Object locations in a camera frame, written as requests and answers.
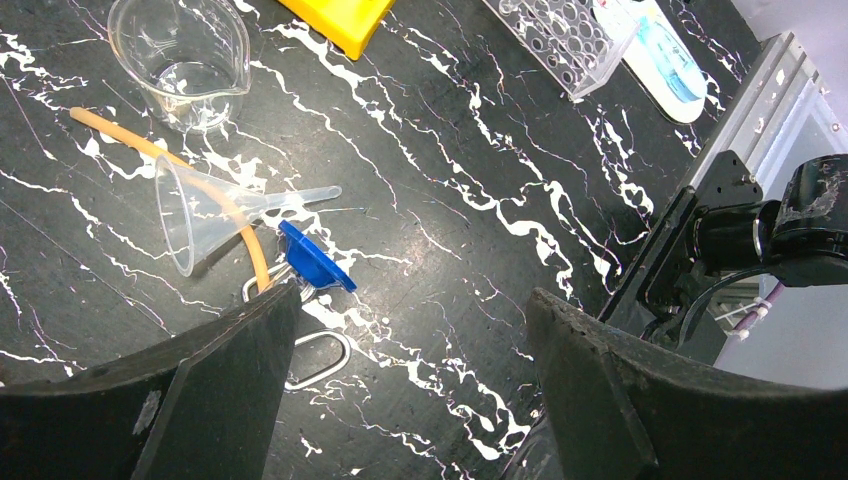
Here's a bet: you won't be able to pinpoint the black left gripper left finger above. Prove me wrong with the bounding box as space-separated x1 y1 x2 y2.
1 283 302 479

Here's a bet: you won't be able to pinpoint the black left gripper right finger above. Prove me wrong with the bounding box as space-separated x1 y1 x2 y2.
526 288 847 479

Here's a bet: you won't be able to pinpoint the metal crucible tongs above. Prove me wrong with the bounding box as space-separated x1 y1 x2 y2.
241 261 352 392

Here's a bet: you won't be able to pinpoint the graduated cylinder blue base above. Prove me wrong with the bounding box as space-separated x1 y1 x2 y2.
274 220 357 303

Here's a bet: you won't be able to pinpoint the clear plastic funnel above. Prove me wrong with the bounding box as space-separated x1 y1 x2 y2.
154 156 342 277

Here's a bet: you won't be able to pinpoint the tan rubber tube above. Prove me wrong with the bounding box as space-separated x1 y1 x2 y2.
70 107 271 293

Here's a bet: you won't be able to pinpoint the clear glass beaker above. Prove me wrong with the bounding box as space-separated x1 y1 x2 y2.
107 0 251 134

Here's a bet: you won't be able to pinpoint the blue correction tape package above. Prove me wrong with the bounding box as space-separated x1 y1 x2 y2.
592 1 708 124

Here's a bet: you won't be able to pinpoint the clear acrylic tube rack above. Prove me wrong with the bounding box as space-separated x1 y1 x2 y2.
486 0 639 102

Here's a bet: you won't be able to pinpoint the yellow test tube rack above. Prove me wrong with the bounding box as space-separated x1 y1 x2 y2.
279 0 395 61

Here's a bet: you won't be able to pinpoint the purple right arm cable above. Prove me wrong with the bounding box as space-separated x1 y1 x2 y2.
725 281 790 342

